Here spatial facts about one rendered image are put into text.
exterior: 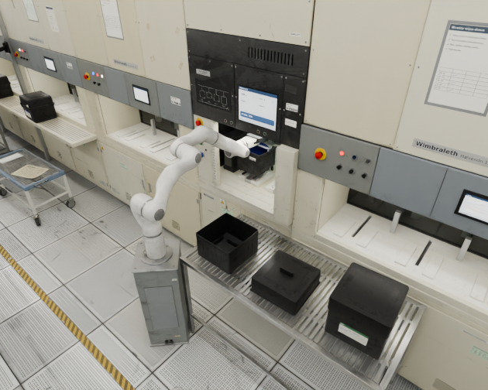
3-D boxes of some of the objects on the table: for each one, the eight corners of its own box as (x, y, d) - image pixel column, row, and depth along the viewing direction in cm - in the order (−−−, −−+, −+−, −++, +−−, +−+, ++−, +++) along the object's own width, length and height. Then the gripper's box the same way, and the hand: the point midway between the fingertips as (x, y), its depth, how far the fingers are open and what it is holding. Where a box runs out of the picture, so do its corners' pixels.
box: (321, 330, 177) (328, 296, 163) (345, 293, 196) (352, 261, 182) (379, 362, 163) (391, 328, 149) (396, 319, 182) (410, 286, 168)
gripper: (251, 143, 243) (267, 135, 254) (233, 136, 251) (249, 128, 263) (251, 152, 247) (266, 144, 259) (233, 146, 256) (249, 138, 267)
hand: (256, 137), depth 260 cm, fingers closed on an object, 3 cm apart
